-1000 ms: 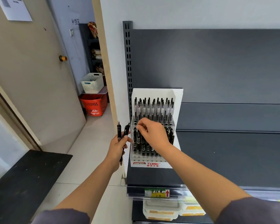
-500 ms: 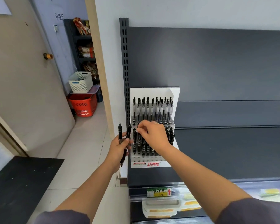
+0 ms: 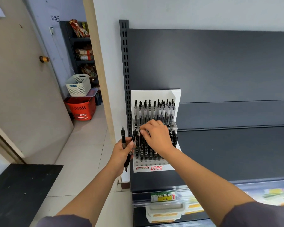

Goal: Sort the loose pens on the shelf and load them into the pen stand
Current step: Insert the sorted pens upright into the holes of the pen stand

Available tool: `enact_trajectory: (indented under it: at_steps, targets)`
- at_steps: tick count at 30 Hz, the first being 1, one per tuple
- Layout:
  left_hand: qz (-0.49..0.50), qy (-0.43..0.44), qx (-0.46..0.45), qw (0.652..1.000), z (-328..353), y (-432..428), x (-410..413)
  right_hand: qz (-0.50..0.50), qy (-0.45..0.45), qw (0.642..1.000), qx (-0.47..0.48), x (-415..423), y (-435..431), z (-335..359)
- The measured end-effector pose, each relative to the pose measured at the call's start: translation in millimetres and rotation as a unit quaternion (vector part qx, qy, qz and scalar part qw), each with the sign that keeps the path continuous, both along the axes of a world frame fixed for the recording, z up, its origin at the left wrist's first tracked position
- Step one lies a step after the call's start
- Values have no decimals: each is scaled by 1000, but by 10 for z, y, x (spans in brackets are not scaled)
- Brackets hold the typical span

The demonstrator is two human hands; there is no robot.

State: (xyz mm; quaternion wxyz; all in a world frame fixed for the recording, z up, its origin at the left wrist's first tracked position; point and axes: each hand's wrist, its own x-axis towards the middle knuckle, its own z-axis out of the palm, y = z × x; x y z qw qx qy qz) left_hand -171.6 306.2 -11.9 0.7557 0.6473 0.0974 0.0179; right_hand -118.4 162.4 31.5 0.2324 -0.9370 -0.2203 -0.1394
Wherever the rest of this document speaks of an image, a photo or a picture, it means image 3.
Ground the shiny red snack packet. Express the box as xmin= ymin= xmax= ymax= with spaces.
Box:
xmin=69 ymin=19 xmax=90 ymax=38

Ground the white woven basket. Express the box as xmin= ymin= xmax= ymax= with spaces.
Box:
xmin=65 ymin=74 xmax=92 ymax=97

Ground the red plastic basket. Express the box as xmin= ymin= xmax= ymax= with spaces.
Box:
xmin=64 ymin=96 xmax=97 ymax=122

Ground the white tiered pen holder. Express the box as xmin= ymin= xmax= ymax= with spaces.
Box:
xmin=130 ymin=89 xmax=182 ymax=173

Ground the yellow green price tag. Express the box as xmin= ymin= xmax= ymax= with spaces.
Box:
xmin=150 ymin=192 xmax=177 ymax=203
xmin=263 ymin=188 xmax=284 ymax=199

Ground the grey sleeve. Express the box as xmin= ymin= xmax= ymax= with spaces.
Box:
xmin=37 ymin=215 xmax=92 ymax=227
xmin=221 ymin=202 xmax=284 ymax=227

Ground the white slotted shelf upright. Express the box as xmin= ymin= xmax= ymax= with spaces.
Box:
xmin=119 ymin=19 xmax=133 ymax=137

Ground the grey left sleeve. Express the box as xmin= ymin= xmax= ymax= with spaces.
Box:
xmin=37 ymin=215 xmax=92 ymax=227

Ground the black rubber-grip pen group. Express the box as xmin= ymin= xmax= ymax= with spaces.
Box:
xmin=134 ymin=129 xmax=179 ymax=161

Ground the white yellow food container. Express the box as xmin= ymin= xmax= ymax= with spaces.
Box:
xmin=183 ymin=202 xmax=205 ymax=215
xmin=145 ymin=203 xmax=186 ymax=224

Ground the pale plastic tray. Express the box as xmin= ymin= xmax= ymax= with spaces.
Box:
xmin=65 ymin=88 xmax=99 ymax=99

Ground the dark grey shelf unit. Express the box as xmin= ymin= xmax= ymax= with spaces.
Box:
xmin=119 ymin=19 xmax=284 ymax=227

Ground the grey right sleeve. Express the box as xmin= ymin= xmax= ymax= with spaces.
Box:
xmin=221 ymin=202 xmax=284 ymax=227

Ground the person's left hand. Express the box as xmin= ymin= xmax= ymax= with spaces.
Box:
xmin=109 ymin=137 xmax=135 ymax=178

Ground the brown door frame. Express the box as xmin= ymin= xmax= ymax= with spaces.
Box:
xmin=0 ymin=117 xmax=26 ymax=165

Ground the person's left forearm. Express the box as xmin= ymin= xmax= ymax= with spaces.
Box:
xmin=56 ymin=166 xmax=122 ymax=226

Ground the person's right hand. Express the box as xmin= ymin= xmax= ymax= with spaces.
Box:
xmin=139 ymin=119 xmax=177 ymax=159

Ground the person's right forearm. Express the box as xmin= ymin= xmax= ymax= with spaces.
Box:
xmin=165 ymin=148 xmax=255 ymax=226

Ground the beige door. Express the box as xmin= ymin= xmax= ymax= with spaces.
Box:
xmin=0 ymin=0 xmax=74 ymax=165

